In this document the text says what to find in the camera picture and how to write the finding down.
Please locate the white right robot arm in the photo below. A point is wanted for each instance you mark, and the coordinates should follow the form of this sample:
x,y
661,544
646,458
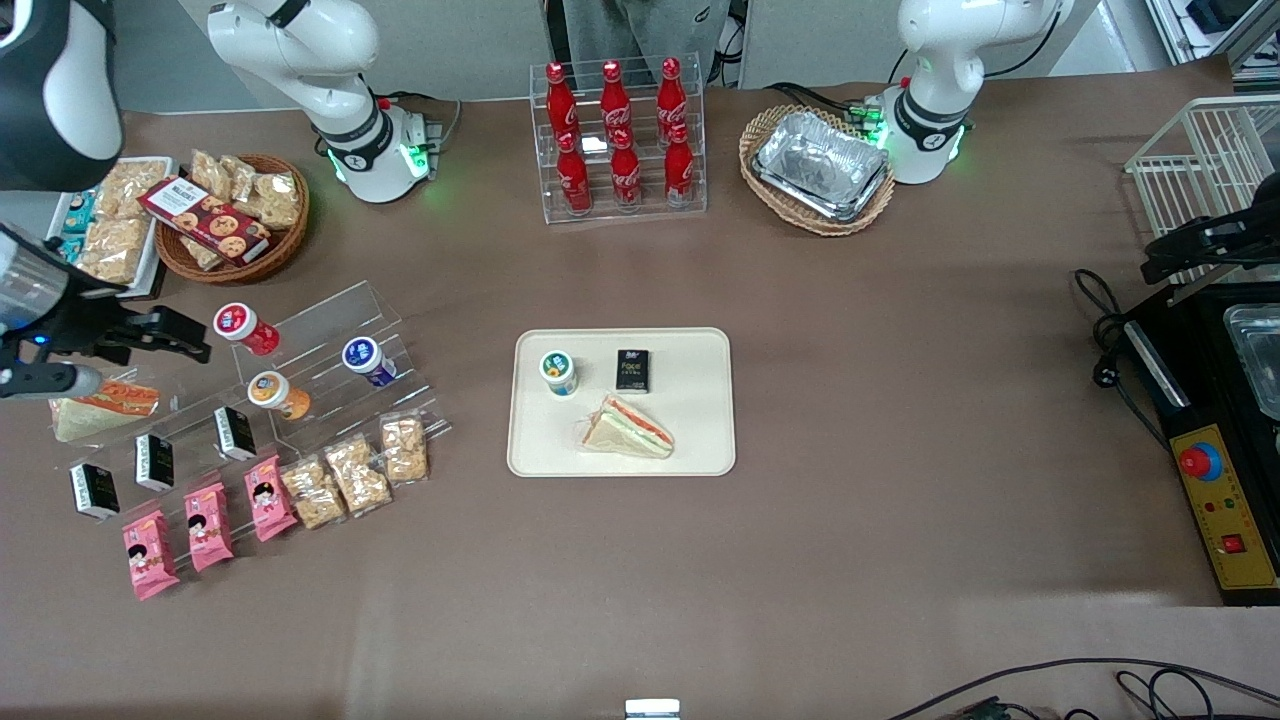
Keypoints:
x,y
300,50

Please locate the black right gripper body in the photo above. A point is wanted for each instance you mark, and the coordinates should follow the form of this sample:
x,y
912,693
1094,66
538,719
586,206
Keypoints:
x,y
88,322

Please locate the small blue snack pack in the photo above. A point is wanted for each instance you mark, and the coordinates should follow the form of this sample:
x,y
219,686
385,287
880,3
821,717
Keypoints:
x,y
70,245
80,212

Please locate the black sealing machine yellow panel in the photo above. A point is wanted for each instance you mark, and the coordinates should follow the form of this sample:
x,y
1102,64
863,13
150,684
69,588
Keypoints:
x,y
1200,400

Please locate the grey equipment shelf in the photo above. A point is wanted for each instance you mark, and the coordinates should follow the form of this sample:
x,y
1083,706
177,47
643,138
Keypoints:
x,y
1215,25

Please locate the aluminium foil tray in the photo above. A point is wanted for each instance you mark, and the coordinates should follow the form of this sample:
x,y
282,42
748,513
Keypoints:
x,y
822,165

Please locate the white rectangular snack tray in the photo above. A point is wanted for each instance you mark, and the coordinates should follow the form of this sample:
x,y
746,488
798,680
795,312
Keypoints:
x,y
157,262

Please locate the wrapped triangle sandwich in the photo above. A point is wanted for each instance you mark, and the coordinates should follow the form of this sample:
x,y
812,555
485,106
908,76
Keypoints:
x,y
105,412
630,432

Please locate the clear acrylic bottle rack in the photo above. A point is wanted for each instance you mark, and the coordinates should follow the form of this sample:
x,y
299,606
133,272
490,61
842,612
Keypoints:
x,y
690,210

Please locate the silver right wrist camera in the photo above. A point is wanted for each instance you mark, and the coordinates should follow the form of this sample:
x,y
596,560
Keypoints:
x,y
50,382

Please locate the clear nut brittle pack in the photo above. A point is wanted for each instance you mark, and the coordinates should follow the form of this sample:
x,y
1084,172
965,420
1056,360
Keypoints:
x,y
313,493
404,448
357,475

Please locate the beige serving tray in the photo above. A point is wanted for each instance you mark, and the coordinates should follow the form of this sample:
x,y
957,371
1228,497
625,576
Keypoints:
x,y
560,440

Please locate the pink cartoon snack pack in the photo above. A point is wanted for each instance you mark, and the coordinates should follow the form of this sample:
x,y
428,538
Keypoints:
x,y
270,498
150,555
208,527

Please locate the red cookie box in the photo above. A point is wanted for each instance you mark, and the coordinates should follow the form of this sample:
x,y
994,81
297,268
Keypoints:
x,y
205,220

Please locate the dark brown wicker basket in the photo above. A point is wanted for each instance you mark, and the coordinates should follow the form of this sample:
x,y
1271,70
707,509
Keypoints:
x,y
265,262

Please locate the red cola bottle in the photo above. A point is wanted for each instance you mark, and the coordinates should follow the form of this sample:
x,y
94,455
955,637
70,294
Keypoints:
x,y
615,100
680,168
574,180
560,105
671,98
626,175

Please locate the large rice crisp pack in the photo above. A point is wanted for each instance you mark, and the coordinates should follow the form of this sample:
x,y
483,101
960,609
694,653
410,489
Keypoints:
x,y
138,190
115,250

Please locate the red rocker switch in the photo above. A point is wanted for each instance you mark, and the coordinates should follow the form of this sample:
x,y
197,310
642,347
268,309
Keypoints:
x,y
1233,544

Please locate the person in grey trousers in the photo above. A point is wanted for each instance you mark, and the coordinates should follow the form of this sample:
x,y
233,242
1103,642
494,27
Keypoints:
x,y
650,25

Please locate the red emergency stop button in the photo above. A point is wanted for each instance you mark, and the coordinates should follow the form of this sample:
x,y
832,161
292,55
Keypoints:
x,y
1198,461

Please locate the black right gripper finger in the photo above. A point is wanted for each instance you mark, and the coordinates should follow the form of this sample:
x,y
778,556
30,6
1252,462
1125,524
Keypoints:
x,y
165,350
175,323

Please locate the steel food pan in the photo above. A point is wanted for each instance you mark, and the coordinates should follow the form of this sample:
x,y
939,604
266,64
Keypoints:
x,y
1258,355

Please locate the small black tissue pack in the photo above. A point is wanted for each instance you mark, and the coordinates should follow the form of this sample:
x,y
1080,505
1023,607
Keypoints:
x,y
633,370
155,462
95,490
235,433

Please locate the light open-weave wicker basket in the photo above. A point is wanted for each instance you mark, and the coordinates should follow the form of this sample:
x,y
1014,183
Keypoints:
x,y
760,195

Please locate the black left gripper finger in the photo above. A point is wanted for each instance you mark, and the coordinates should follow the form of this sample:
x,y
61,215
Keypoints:
x,y
1185,240
1185,268

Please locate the clear pack of crisps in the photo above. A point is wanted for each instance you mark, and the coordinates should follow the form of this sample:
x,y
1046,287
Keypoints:
x,y
243,178
200,254
210,172
278,200

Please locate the clear acrylic stepped stand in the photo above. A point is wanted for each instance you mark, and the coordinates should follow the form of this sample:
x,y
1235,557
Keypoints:
x,y
340,310
190,395

